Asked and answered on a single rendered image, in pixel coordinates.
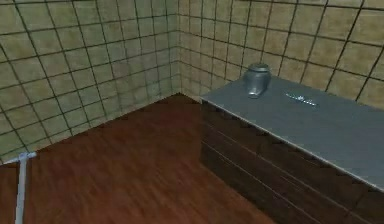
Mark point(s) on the grey metal jar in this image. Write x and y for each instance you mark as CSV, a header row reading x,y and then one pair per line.
x,y
256,79

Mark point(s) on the silver metal utensil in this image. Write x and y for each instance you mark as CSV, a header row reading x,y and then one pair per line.
x,y
301,99

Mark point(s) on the dark wood grey-top counter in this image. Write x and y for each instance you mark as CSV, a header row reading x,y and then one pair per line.
x,y
300,140

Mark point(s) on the white table frame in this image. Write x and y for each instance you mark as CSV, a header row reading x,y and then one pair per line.
x,y
21,186

